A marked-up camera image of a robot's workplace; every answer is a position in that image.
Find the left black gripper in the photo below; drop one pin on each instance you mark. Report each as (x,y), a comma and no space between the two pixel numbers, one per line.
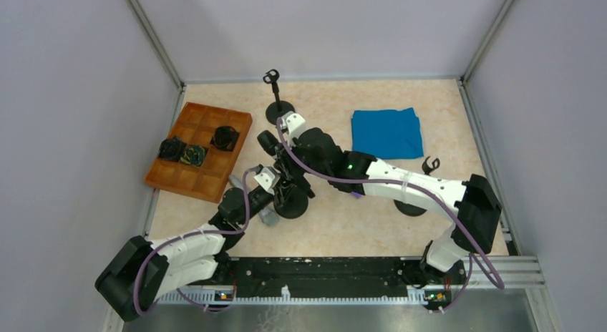
(273,195)

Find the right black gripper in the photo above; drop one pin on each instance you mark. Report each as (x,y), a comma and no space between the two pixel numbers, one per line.
(285,160)

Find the black mic stand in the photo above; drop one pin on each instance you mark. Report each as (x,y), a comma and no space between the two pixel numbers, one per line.
(278,107)
(414,211)
(290,201)

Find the black microphone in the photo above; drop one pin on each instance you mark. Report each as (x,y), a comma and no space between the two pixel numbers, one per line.
(270,144)

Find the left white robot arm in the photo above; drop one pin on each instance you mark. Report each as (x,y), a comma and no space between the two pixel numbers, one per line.
(144,270)

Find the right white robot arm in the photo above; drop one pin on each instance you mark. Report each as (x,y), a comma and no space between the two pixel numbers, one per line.
(472,205)

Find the silver grey microphone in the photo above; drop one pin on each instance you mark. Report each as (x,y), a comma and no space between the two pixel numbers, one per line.
(266,215)

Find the black bundle upper tray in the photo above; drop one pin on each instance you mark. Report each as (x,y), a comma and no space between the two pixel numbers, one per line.
(225,138)

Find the green black bundle in tray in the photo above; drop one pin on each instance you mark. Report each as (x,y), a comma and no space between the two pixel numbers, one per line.
(194,155)

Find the blue folded cloth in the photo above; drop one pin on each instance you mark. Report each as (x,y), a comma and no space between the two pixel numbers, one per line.
(388,134)

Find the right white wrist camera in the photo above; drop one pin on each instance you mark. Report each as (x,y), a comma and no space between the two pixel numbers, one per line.
(292,125)

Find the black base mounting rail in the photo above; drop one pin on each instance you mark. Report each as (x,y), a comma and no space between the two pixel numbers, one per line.
(329,277)

